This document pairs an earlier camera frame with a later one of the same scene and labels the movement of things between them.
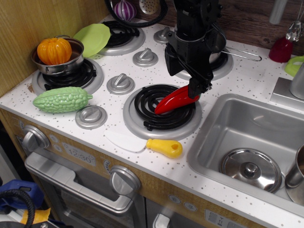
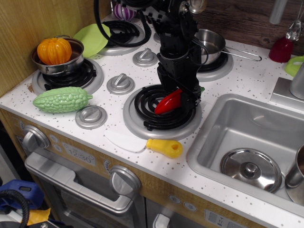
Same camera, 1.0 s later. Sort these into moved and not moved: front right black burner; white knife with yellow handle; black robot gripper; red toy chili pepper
Moved: black robot gripper
Not moved: red toy chili pepper; white knife with yellow handle; front right black burner
